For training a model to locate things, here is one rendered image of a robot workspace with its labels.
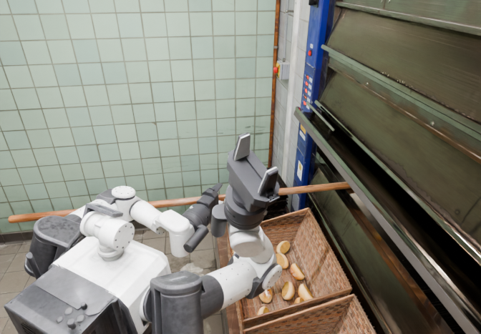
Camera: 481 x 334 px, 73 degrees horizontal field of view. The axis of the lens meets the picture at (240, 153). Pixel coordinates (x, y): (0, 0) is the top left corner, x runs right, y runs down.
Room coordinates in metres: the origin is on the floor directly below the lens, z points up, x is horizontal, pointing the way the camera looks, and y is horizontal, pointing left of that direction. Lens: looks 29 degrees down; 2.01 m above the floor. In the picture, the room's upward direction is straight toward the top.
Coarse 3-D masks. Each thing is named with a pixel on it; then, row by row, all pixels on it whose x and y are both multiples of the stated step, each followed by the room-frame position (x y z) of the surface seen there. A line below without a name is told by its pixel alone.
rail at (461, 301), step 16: (352, 176) 0.88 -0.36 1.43; (368, 192) 0.79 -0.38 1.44; (384, 208) 0.71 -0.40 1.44; (400, 224) 0.65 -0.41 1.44; (416, 240) 0.59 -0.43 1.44; (416, 256) 0.55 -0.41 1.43; (432, 272) 0.50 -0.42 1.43; (448, 288) 0.45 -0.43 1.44; (464, 304) 0.41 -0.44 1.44; (480, 320) 0.38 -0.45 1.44
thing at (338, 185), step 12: (288, 192) 1.12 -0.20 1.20; (300, 192) 1.13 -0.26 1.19; (156, 204) 1.04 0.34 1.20; (168, 204) 1.04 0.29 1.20; (180, 204) 1.05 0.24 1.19; (192, 204) 1.06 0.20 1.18; (12, 216) 0.96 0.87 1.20; (24, 216) 0.97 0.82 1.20; (36, 216) 0.97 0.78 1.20; (60, 216) 0.98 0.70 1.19
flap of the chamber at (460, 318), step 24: (336, 144) 1.15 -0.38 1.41; (336, 168) 0.98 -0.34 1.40; (360, 168) 0.97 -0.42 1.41; (360, 192) 0.82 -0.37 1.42; (384, 192) 0.83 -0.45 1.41; (408, 216) 0.72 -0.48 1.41; (432, 240) 0.63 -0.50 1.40; (456, 264) 0.55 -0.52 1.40; (432, 288) 0.48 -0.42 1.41; (480, 288) 0.48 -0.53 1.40; (456, 312) 0.41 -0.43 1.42; (480, 312) 0.42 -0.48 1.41
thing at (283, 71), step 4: (276, 64) 2.13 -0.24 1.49; (280, 64) 2.06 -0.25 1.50; (284, 64) 2.06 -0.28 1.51; (288, 64) 2.06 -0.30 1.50; (280, 68) 2.06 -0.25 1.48; (284, 68) 2.06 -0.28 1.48; (288, 68) 2.06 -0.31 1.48; (280, 72) 2.05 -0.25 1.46; (284, 72) 2.06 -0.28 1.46; (288, 72) 2.06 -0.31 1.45; (280, 76) 2.05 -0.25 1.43; (284, 76) 2.06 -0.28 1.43; (288, 76) 2.06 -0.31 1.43
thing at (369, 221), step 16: (320, 160) 1.46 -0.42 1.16; (336, 176) 1.27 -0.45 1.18; (352, 192) 1.14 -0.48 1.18; (368, 224) 0.96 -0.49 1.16; (384, 240) 0.86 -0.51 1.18; (400, 256) 0.78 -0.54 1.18; (400, 272) 0.74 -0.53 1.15; (416, 272) 0.71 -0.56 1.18; (416, 288) 0.67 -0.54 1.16; (432, 304) 0.60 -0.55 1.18; (448, 320) 0.55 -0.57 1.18
